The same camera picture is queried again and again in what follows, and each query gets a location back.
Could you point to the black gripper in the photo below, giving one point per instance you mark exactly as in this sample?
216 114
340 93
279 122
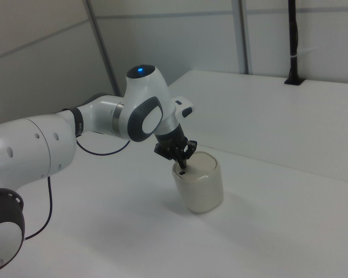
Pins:
172 139

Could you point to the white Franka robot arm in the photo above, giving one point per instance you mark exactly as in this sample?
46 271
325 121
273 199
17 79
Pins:
46 144

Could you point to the grey upright partition post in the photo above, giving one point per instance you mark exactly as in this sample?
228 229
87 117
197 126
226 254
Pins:
244 37

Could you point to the grey slanted partition post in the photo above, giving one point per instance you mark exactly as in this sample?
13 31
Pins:
103 46

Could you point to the small white trash can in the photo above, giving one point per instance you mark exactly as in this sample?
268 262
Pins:
200 191

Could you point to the black pole with base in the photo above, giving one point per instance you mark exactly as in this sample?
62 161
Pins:
293 43

